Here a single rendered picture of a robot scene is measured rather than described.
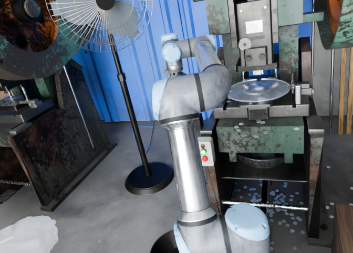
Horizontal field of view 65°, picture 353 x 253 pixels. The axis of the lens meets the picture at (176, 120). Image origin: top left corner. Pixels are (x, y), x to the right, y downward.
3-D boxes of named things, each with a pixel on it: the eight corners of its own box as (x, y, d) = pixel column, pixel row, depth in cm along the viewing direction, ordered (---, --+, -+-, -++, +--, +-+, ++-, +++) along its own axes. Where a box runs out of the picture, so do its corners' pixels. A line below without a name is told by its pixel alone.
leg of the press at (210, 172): (224, 235, 156) (201, 83, 118) (204, 232, 160) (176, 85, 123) (242, 147, 233) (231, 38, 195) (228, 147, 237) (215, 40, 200)
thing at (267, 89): (230, 82, 150) (230, 80, 149) (289, 77, 139) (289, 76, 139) (221, 104, 125) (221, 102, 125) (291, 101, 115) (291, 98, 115)
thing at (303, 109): (309, 116, 128) (310, 104, 126) (213, 118, 144) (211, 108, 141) (304, 92, 153) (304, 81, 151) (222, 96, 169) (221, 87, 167)
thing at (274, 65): (279, 73, 131) (279, 62, 128) (236, 77, 138) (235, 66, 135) (279, 64, 144) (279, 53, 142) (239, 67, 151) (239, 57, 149)
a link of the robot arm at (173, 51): (188, 40, 108) (186, 36, 118) (159, 46, 109) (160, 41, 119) (191, 60, 112) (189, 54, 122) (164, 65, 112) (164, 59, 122)
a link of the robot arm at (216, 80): (242, 75, 74) (211, 26, 115) (201, 83, 74) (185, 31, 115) (244, 112, 80) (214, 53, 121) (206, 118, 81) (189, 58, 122)
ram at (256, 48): (273, 66, 125) (270, -5, 112) (239, 69, 130) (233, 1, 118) (273, 56, 139) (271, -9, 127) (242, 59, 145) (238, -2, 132)
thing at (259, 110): (273, 132, 121) (272, 103, 115) (240, 132, 126) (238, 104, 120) (273, 107, 142) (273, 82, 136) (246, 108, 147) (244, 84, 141)
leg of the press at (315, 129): (332, 248, 137) (346, 72, 100) (307, 245, 142) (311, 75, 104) (312, 148, 214) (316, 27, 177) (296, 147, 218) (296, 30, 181)
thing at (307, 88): (313, 94, 135) (314, 73, 130) (277, 95, 141) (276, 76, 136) (312, 89, 140) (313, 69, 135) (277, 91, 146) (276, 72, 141)
